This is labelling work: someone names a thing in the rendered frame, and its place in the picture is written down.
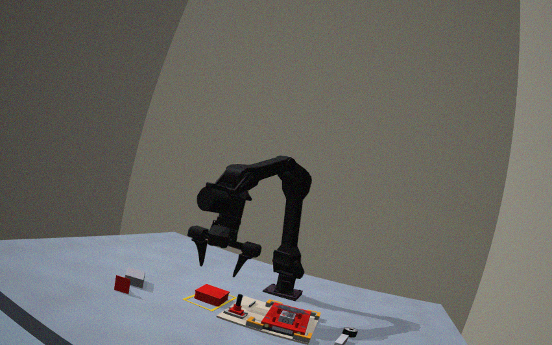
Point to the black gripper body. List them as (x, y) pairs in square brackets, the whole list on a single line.
[(248, 249)]

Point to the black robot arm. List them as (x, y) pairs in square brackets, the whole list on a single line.
[(229, 193)]

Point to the black toy car wheel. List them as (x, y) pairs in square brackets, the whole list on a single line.
[(351, 331)]

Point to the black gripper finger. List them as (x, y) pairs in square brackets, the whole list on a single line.
[(201, 248), (242, 259)]

